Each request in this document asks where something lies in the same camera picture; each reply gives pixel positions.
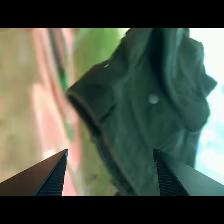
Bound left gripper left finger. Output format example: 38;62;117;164
0;148;69;197

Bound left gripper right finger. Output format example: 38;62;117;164
152;148;224;197

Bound dark green garment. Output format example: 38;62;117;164
65;27;218;197

